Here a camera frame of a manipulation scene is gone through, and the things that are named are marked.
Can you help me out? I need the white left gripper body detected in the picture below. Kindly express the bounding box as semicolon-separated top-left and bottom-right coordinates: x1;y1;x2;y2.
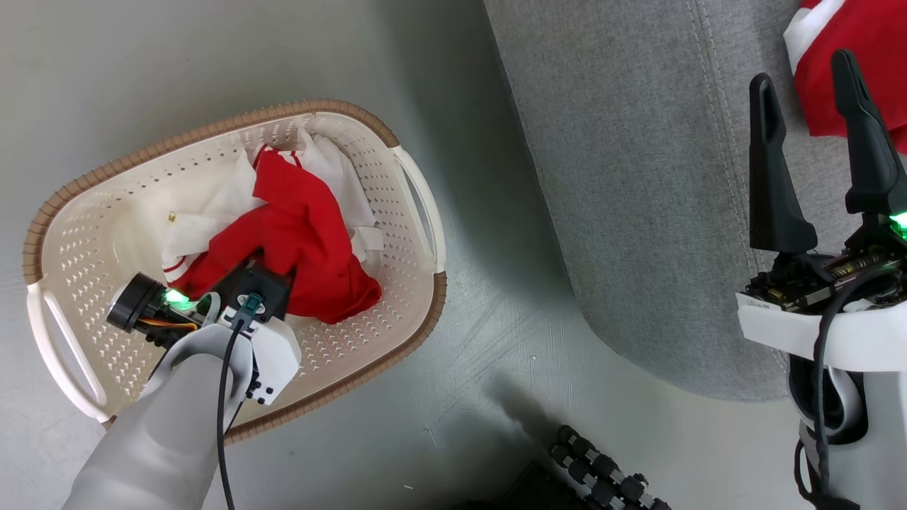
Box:
106;273;303;407

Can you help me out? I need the red garment with white trim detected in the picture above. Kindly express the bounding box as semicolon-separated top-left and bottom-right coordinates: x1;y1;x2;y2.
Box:
783;0;907;155

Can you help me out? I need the grey fabric sofa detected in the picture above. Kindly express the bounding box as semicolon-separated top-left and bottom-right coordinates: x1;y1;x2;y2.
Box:
484;0;907;402

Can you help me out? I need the black roller wheel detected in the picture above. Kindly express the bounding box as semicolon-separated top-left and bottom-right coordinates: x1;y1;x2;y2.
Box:
549;424;671;510

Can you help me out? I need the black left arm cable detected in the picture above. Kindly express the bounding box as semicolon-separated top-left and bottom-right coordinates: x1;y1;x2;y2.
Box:
215;315;247;510

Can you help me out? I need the cream perforated laundry basket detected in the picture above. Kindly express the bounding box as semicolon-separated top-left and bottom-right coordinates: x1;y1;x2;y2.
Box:
23;98;448;445

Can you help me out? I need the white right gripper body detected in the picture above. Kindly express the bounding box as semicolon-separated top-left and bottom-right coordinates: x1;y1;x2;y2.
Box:
737;212;907;373

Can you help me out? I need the red and white garment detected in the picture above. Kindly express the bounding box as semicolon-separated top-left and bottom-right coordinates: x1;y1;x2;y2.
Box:
170;145;383;325

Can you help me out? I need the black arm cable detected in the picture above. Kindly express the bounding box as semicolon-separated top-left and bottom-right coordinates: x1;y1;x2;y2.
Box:
215;315;247;510
794;266;862;510

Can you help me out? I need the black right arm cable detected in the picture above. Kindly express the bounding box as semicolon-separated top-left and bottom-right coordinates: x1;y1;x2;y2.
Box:
794;266;862;510

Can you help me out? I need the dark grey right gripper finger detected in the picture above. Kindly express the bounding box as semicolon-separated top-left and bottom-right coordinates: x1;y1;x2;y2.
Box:
830;48;907;217
748;72;818;256

